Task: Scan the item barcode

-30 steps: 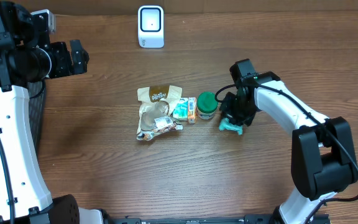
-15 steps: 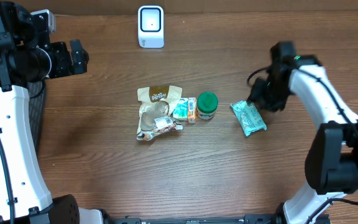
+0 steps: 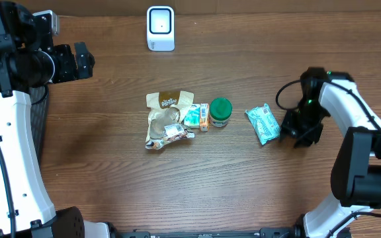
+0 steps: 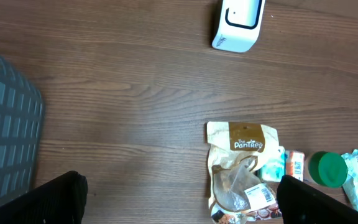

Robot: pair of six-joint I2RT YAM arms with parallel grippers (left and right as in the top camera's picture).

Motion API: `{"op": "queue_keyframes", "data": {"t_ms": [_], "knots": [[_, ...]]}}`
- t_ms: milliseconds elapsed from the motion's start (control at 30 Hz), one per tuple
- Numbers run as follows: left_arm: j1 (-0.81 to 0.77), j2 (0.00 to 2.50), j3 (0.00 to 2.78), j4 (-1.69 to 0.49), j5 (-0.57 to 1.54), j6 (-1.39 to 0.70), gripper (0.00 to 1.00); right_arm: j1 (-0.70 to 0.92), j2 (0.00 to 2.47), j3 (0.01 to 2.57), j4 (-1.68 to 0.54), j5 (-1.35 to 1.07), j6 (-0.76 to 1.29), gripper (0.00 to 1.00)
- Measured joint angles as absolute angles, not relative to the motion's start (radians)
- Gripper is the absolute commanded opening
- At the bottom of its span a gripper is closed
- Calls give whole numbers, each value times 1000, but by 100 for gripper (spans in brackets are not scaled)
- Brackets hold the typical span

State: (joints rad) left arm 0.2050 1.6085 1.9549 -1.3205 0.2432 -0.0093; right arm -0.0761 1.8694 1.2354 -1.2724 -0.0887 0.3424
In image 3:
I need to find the green lidded jar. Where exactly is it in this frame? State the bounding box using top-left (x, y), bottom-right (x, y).
top-left (209, 98), bottom-right (233, 128)

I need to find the dark grey mesh basket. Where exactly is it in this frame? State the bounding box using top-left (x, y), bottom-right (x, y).
top-left (30, 86), bottom-right (49, 165)

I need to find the small teal tissue pack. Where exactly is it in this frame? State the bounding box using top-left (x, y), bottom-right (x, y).
top-left (183, 104), bottom-right (200, 129)

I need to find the small orange box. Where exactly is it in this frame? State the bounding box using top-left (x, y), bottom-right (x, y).
top-left (199, 103), bottom-right (210, 132)

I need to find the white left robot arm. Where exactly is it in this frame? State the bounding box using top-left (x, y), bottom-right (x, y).
top-left (0, 1), bottom-right (116, 237)

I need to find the clear red snack bag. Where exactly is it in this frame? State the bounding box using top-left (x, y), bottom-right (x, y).
top-left (146, 123), bottom-right (195, 149)

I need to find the mint green wipes packet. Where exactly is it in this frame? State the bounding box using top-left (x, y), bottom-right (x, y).
top-left (245, 103), bottom-right (280, 145)

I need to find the beige brown pastry bag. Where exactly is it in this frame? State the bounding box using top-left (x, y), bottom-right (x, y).
top-left (146, 91), bottom-right (194, 141)

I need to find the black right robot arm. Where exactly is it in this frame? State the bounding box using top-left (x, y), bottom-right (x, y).
top-left (278, 67), bottom-right (381, 237)

